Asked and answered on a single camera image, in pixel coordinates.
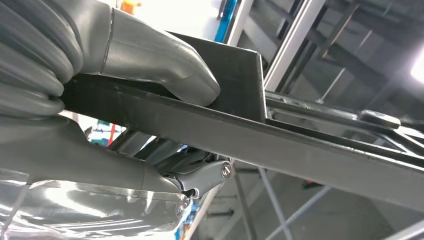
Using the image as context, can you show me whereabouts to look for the silver frame beam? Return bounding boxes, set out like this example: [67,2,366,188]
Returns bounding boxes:
[228,0,329,93]

